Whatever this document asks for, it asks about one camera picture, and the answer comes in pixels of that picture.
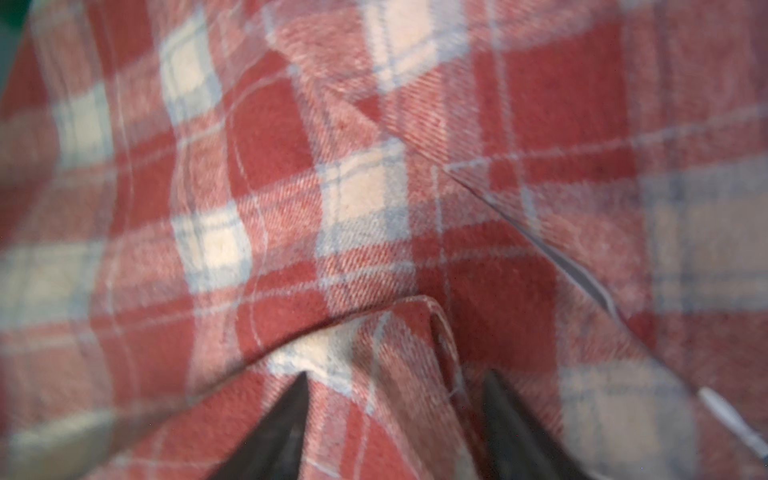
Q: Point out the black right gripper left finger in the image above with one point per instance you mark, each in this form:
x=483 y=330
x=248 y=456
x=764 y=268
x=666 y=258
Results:
x=273 y=448

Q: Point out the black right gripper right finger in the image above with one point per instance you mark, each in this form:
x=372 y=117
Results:
x=518 y=446

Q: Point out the red plaid skirt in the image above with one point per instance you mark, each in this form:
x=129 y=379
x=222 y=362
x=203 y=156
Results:
x=200 y=199

